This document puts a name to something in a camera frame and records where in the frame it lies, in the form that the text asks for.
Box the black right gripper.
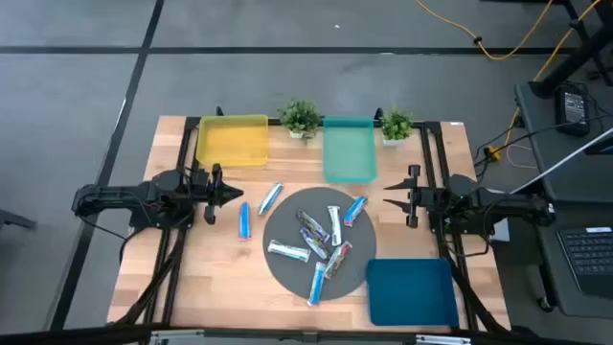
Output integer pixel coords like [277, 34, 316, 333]
[382, 165, 449, 229]

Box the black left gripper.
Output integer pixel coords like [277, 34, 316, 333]
[191, 163, 244, 225]

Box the blue and red granola bar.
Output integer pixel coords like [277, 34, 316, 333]
[238, 200, 253, 242]
[342, 195, 370, 228]
[306, 261, 329, 308]

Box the silver and blue granola bar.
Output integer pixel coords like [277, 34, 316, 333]
[257, 181, 285, 217]

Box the white and teal granola bar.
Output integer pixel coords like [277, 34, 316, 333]
[266, 239, 312, 264]

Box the dark green granola bar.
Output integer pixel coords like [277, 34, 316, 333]
[295, 209, 331, 243]

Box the green and red granola bar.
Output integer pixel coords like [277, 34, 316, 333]
[323, 240, 354, 281]

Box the purple and silver granola bar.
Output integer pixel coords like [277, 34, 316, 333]
[299, 226, 330, 261]

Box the yellow translucent plastic tray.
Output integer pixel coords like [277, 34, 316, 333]
[194, 113, 270, 169]

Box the round grey woven placemat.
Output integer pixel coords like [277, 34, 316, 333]
[261, 186, 377, 302]

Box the teal translucent plastic tray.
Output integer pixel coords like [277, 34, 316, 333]
[322, 114, 378, 185]

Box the small green potted plant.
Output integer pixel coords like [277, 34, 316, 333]
[378, 107, 416, 148]

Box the dark blue plastic tray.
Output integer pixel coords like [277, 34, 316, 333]
[365, 258, 460, 328]

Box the bushy green potted plant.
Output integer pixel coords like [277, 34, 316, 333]
[277, 98, 325, 143]

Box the grey metal bar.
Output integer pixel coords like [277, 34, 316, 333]
[510, 126, 613, 196]

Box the black desk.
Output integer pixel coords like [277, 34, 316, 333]
[514, 80, 613, 317]

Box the black power adapter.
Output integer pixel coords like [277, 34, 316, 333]
[555, 84, 591, 138]

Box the black laptop keyboard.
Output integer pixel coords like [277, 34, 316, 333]
[556, 225, 613, 298]

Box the black chair base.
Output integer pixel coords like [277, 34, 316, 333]
[0, 209, 38, 232]

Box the black desk leg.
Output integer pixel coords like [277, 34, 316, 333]
[529, 0, 613, 100]

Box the black metal table frame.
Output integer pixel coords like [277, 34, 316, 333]
[114, 107, 511, 336]

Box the yellow extension cable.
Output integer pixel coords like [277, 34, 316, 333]
[414, 0, 556, 62]
[500, 0, 603, 150]

